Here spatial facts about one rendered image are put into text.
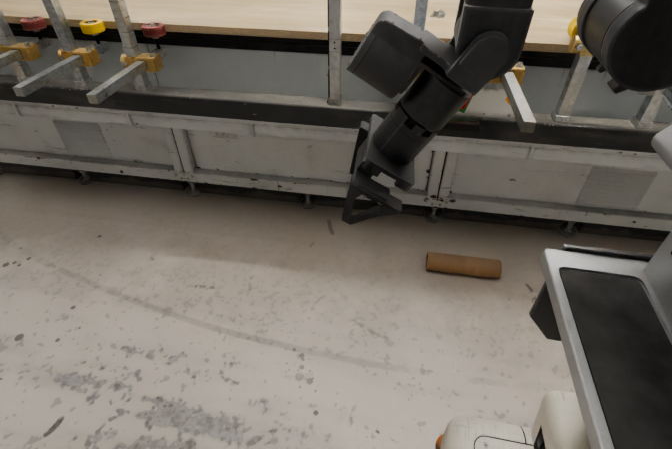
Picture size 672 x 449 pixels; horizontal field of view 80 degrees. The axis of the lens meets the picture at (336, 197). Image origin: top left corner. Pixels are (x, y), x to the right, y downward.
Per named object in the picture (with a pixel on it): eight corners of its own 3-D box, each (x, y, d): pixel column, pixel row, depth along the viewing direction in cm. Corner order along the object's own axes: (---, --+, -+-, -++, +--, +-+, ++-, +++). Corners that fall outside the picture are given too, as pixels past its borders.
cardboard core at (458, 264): (502, 270, 164) (428, 261, 168) (498, 282, 169) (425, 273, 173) (500, 255, 170) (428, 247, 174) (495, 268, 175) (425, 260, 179)
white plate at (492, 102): (514, 119, 134) (522, 91, 128) (434, 113, 137) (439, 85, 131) (513, 118, 135) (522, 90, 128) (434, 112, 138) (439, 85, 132)
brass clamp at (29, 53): (31, 61, 150) (25, 48, 147) (-1, 59, 152) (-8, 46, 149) (43, 56, 155) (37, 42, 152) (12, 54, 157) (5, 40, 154)
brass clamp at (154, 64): (156, 73, 145) (152, 59, 142) (122, 70, 147) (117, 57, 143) (164, 66, 150) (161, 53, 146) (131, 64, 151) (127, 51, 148)
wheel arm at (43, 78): (27, 99, 126) (20, 86, 124) (17, 98, 127) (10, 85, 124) (109, 52, 160) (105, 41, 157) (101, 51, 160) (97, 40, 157)
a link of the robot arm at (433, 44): (520, 50, 35) (508, 20, 41) (411, -32, 32) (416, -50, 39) (431, 145, 42) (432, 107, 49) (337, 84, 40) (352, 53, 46)
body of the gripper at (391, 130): (357, 169, 45) (396, 122, 40) (365, 122, 53) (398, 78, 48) (405, 196, 47) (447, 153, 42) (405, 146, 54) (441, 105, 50)
